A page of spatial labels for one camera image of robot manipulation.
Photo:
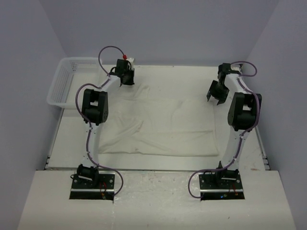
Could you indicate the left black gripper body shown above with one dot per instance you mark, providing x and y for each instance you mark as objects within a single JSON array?
[{"x": 129, "y": 74}]

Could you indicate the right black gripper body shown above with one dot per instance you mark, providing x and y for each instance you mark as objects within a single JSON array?
[{"x": 218, "y": 91}]

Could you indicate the cream white t shirt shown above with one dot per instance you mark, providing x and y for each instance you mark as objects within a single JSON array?
[{"x": 153, "y": 125}]

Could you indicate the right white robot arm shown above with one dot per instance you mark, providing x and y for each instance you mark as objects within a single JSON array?
[{"x": 243, "y": 114}]

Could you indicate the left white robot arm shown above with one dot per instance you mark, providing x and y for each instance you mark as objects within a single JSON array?
[{"x": 92, "y": 104}]

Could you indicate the white plastic basket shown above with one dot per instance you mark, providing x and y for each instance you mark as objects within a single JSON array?
[{"x": 71, "y": 73}]

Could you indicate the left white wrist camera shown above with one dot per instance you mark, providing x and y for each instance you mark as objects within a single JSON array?
[{"x": 131, "y": 61}]

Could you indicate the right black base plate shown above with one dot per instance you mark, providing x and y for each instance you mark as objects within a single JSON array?
[{"x": 222, "y": 185}]

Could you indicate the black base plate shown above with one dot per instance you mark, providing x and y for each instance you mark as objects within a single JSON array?
[
  {"x": 222, "y": 185},
  {"x": 100, "y": 189}
]

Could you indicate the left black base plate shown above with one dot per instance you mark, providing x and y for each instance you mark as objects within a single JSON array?
[{"x": 100, "y": 189}]

